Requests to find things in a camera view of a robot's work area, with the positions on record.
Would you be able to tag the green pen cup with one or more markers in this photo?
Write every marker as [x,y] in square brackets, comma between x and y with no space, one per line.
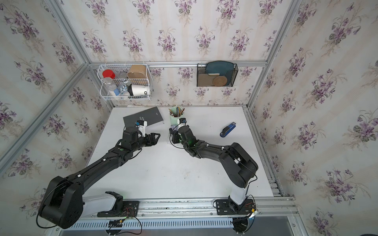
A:
[176,113]

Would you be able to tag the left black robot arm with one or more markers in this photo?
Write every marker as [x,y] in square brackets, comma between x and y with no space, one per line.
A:
[63,203]

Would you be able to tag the black mesh wall organizer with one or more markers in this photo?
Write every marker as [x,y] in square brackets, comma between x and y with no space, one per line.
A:
[205,80]

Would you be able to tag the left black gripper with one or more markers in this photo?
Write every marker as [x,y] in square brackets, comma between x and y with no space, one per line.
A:
[150,138]

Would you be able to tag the round woven coaster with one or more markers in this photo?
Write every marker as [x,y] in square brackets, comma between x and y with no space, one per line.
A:
[220,81]

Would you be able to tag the blue black stapler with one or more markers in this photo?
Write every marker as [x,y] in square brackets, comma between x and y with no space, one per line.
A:
[225,131]

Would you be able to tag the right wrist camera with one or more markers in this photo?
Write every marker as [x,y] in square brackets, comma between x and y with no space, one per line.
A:
[186,132]

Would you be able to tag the white wire wall basket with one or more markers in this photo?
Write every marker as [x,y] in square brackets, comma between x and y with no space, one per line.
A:
[123,82]

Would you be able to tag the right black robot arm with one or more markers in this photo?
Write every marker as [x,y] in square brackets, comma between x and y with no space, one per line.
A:
[237,163]

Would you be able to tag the dark grey notebook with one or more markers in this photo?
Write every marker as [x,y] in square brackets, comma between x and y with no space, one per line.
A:
[152,116]

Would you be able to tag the clear plastic bottle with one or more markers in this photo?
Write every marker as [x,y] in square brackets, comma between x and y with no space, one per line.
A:
[110,85]

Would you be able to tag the teal plate in organizer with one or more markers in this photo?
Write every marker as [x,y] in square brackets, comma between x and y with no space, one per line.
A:
[223,68]

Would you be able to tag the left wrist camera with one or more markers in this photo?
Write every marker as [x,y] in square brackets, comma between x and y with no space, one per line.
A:
[133,131]

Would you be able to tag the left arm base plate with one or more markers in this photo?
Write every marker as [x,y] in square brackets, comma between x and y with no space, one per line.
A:
[128,209]

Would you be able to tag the red lidded jar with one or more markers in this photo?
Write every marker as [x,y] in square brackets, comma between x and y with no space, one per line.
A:
[108,74]

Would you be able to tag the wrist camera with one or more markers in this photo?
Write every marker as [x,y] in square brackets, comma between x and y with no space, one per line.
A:
[133,131]
[186,132]

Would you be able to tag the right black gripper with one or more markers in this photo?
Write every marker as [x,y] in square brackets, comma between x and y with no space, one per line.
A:
[174,135]

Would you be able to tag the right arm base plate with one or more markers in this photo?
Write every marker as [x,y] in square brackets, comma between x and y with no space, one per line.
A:
[228,207]

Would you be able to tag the white cylindrical cup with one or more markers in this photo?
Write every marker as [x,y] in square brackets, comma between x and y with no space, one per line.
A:
[139,90]

